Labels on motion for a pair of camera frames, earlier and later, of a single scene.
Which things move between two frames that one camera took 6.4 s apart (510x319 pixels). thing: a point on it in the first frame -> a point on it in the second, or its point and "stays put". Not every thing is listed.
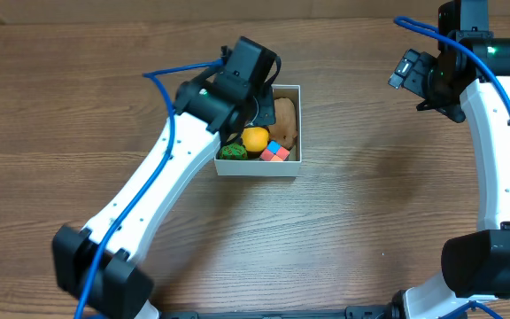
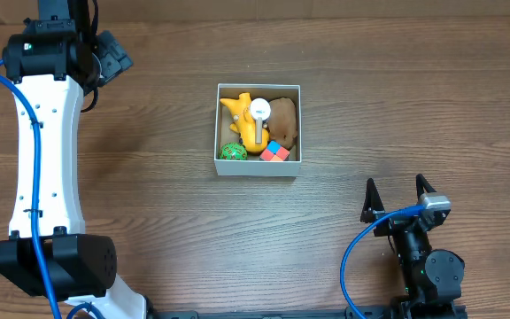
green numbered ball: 234,151 stays put
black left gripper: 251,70 -> 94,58
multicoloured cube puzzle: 274,151 stays put
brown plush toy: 284,131 stays put
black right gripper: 437,105 -> 398,222
